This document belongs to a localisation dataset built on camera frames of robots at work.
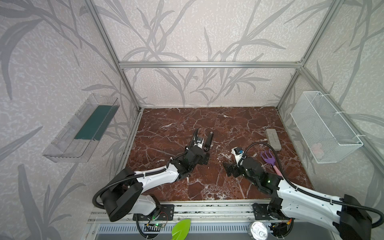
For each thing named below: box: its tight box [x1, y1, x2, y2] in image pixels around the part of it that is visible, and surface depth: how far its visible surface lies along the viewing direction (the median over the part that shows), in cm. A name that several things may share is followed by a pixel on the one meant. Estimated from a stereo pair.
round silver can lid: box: [250, 221, 268, 240], surface depth 65 cm
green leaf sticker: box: [171, 219, 191, 240], surface depth 71 cm
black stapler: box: [204, 131, 214, 152], surface depth 98 cm
